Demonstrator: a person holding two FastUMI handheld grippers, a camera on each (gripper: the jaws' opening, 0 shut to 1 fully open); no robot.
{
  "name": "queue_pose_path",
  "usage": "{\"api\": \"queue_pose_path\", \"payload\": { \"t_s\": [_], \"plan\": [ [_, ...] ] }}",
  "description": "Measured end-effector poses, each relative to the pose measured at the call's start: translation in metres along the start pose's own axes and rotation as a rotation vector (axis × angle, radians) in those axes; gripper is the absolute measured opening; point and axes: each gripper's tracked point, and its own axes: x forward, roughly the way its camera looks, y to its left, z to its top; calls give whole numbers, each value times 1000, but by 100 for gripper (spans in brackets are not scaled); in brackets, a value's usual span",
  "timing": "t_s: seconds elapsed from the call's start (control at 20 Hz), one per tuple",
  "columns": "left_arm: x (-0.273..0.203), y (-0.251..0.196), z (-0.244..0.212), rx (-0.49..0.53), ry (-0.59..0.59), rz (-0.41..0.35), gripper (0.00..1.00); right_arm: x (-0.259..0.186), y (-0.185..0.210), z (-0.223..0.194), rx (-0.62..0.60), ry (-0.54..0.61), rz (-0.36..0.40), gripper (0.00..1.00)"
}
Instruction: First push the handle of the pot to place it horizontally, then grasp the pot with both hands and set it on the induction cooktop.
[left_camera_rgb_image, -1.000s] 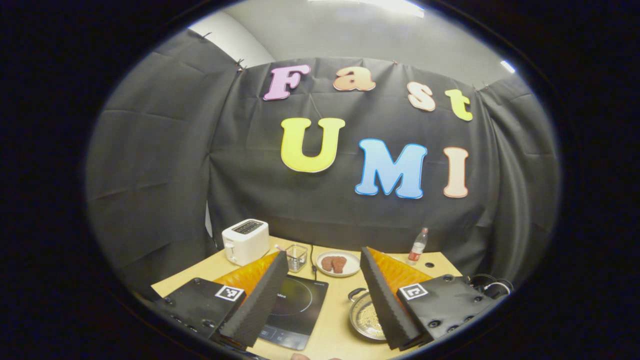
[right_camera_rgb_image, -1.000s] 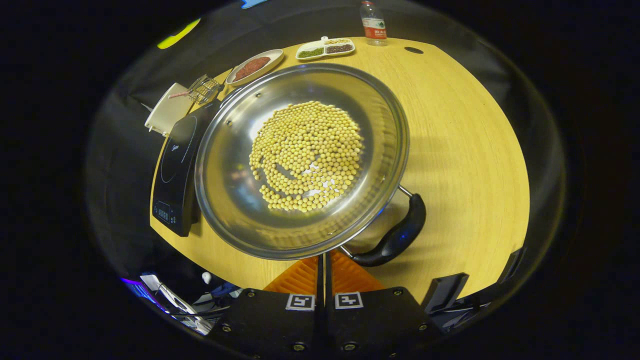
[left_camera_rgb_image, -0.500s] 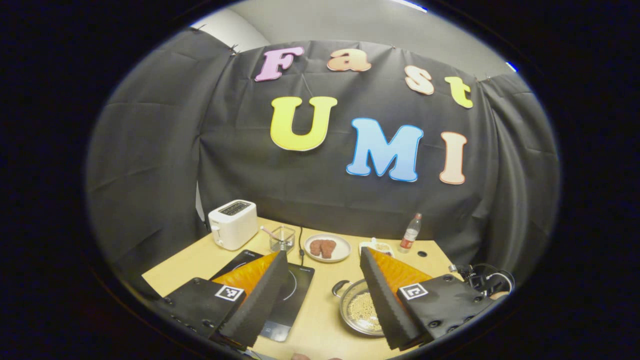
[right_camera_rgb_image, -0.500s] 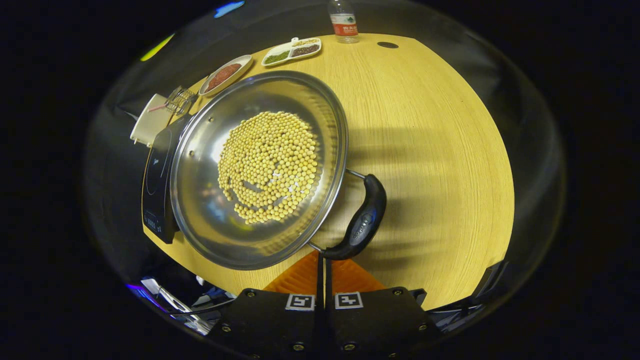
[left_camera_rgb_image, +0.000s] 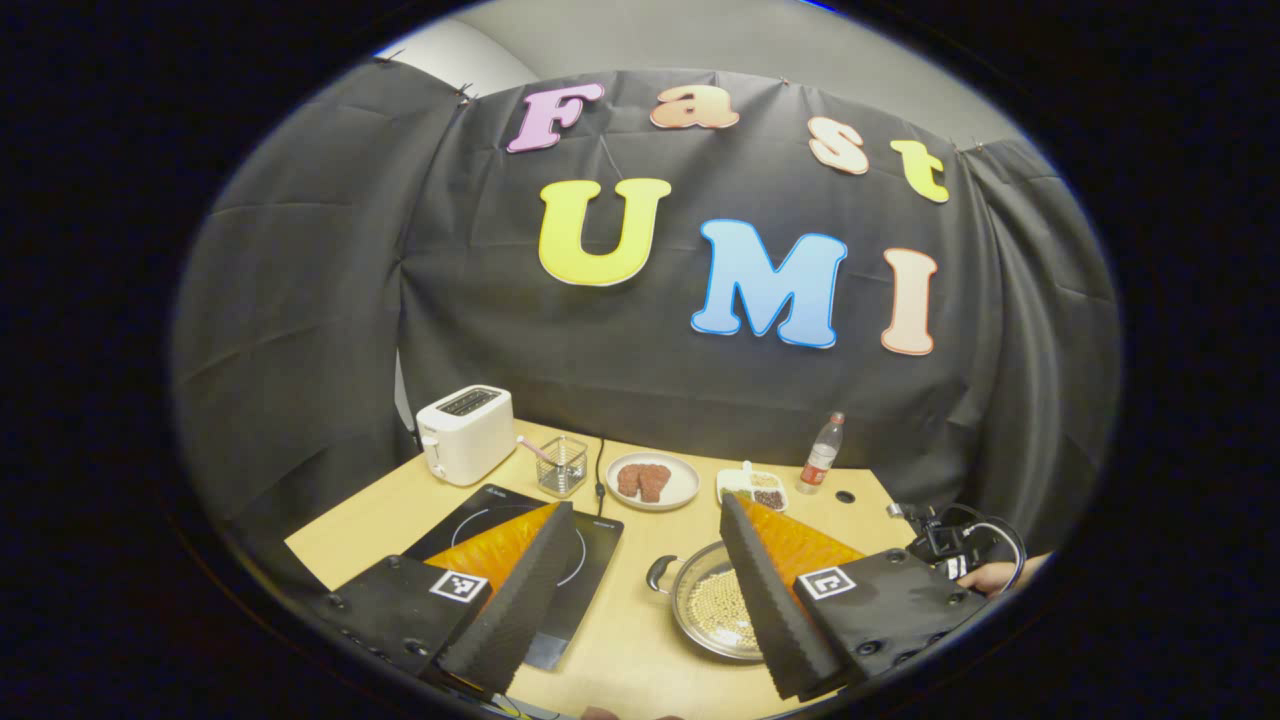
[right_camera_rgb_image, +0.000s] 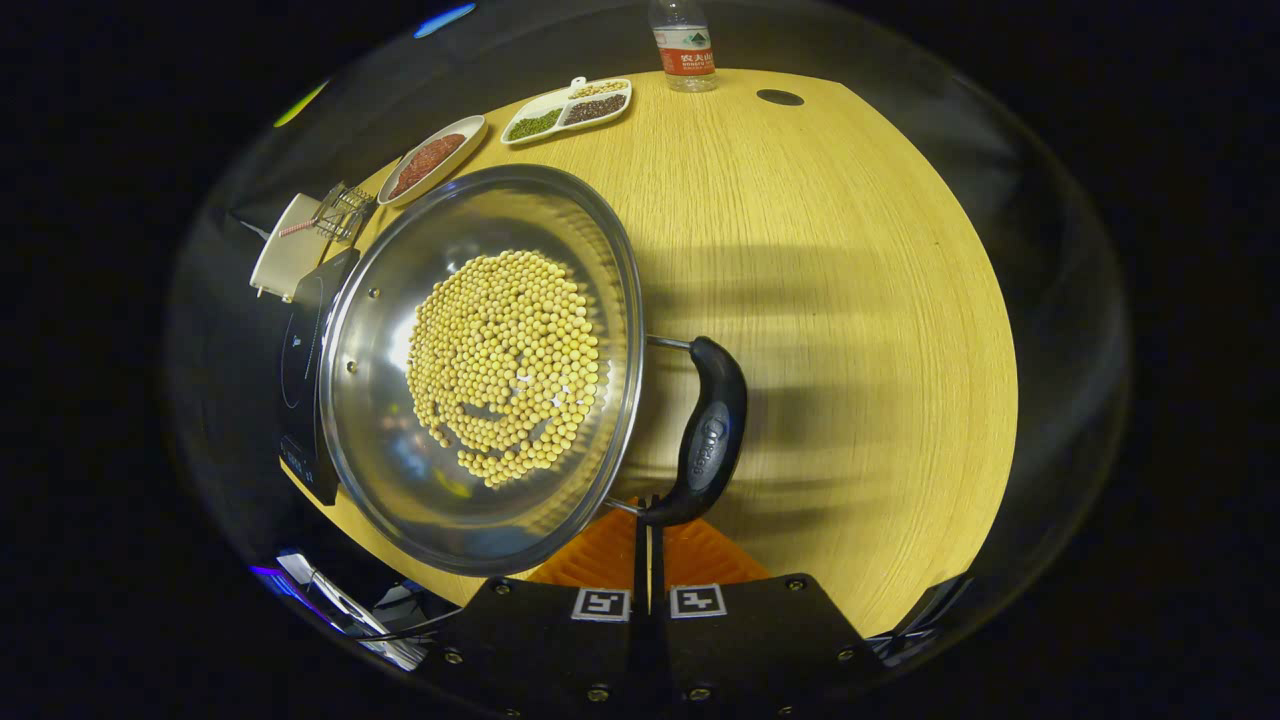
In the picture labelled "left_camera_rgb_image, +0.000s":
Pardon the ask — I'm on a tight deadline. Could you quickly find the steel pot with black handles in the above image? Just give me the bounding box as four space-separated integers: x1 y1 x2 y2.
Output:
645 540 801 663

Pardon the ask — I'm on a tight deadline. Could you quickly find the white divided dish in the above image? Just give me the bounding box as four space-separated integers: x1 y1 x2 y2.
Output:
716 466 789 513

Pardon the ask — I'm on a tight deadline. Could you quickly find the pile of yellow soybeans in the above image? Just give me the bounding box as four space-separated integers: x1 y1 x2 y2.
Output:
685 570 767 651

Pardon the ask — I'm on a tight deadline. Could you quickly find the white round plate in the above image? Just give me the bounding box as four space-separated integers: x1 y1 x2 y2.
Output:
606 452 701 512

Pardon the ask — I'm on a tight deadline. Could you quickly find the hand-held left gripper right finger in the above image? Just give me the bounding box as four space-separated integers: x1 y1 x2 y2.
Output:
720 493 991 701

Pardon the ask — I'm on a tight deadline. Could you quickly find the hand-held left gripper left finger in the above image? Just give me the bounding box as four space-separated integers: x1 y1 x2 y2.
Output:
300 500 579 698

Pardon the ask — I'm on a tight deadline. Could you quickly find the wire mesh basket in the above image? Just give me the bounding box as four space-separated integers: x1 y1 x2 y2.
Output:
535 435 591 499

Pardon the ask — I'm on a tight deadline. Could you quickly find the black induction cooktop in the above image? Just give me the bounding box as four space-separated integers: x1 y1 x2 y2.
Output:
400 484 625 671

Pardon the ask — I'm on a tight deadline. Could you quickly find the plastic bottle with red label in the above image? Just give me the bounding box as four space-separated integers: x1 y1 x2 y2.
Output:
797 411 847 496

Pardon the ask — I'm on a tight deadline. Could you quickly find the white toaster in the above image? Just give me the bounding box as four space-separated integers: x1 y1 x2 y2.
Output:
415 385 518 488

